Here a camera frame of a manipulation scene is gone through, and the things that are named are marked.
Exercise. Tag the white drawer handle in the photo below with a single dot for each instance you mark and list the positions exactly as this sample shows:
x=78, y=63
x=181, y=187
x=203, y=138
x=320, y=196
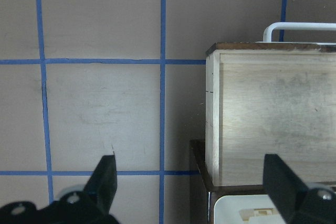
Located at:
x=267, y=34

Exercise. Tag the wooden drawer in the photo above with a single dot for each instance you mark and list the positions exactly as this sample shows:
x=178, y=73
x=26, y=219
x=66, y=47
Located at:
x=269, y=98

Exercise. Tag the dark brown cabinet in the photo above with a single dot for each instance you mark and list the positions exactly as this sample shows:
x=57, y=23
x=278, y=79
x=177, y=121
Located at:
x=204, y=194

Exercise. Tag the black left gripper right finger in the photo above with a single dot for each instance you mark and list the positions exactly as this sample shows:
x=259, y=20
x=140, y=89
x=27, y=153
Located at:
x=295, y=200

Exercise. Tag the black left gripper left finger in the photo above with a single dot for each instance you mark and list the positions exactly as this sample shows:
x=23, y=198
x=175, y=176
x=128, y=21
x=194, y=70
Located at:
x=102, y=184

